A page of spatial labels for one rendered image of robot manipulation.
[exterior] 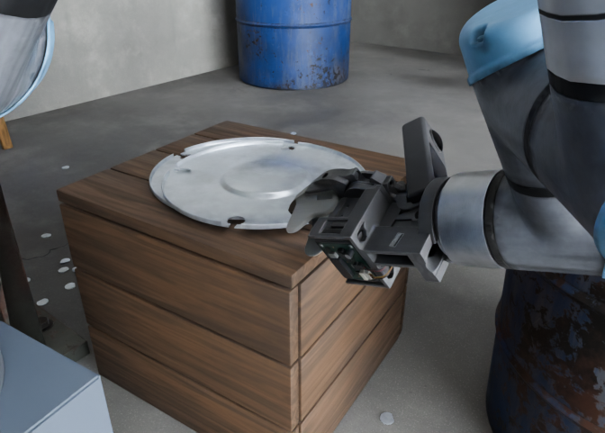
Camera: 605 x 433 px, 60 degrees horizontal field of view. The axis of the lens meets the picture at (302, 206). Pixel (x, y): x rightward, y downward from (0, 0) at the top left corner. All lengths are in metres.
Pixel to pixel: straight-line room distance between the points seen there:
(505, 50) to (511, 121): 0.04
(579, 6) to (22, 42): 0.29
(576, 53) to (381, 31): 3.66
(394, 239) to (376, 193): 0.05
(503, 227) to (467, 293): 0.80
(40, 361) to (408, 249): 0.26
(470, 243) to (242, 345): 0.36
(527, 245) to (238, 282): 0.34
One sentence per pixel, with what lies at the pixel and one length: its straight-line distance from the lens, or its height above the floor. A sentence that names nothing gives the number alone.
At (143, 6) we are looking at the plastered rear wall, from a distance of 2.78.
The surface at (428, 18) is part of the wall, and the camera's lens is 3.69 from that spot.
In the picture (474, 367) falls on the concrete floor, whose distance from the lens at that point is 1.01.
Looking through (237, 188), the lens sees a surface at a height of 0.37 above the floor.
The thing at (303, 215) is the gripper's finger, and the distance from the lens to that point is 0.53.
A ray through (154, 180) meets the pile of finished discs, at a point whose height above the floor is 0.35.
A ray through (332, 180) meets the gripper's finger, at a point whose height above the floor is 0.46.
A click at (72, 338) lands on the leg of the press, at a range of 1.05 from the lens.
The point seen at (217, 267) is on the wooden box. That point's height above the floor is 0.32.
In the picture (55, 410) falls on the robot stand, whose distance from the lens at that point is 0.32.
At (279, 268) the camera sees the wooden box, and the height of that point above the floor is 0.35.
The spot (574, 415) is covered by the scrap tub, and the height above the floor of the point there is 0.17.
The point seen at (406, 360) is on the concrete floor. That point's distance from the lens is 0.99.
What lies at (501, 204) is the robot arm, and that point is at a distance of 0.39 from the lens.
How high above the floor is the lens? 0.67
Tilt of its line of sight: 27 degrees down
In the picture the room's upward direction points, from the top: straight up
